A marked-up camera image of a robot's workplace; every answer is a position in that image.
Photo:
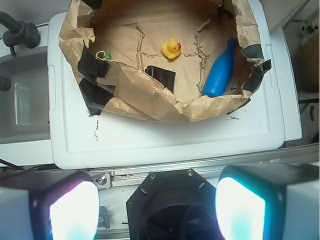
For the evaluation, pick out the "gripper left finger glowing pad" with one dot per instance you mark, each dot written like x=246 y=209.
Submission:
x=48 y=205

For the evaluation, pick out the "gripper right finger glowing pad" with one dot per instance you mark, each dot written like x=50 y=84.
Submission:
x=269 y=202

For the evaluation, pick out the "yellow rubber duck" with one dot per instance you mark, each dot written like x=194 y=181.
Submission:
x=171 y=49

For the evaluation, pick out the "white plastic tray lid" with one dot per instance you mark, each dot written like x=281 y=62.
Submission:
x=80 y=140

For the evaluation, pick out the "clear plastic bin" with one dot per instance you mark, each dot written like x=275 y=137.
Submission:
x=24 y=108

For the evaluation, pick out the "blue plastic bottle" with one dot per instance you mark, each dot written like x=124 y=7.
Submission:
x=221 y=72

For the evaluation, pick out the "green block toy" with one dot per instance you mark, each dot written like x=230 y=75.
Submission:
x=103 y=55

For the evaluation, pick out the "black tape patch inside bag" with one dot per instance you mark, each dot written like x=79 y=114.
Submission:
x=164 y=76

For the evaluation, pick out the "crumpled brown paper bag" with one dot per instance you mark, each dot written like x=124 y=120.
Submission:
x=133 y=31

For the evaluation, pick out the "metal corner bracket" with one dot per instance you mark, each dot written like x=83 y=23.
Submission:
x=102 y=180

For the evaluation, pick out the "aluminium extrusion rail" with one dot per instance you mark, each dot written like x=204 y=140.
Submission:
x=211 y=167

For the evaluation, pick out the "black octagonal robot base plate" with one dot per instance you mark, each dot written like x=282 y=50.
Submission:
x=173 y=207

